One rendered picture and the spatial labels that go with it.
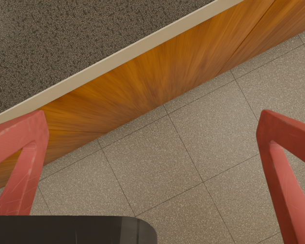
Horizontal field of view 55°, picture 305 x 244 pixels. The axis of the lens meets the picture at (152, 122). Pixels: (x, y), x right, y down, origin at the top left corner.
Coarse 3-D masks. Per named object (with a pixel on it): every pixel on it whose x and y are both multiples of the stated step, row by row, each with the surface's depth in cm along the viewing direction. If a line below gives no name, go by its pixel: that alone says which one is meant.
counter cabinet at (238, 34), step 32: (256, 0) 42; (288, 0) 52; (192, 32) 42; (224, 32) 51; (256, 32) 65; (288, 32) 91; (128, 64) 41; (160, 64) 50; (192, 64) 64; (224, 64) 89; (64, 96) 41; (96, 96) 50; (128, 96) 63; (160, 96) 87; (64, 128) 62; (96, 128) 85
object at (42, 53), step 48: (0, 0) 26; (48, 0) 26; (96, 0) 26; (144, 0) 26; (192, 0) 25; (240, 0) 29; (0, 48) 26; (48, 48) 26; (96, 48) 26; (144, 48) 28; (0, 96) 26; (48, 96) 28
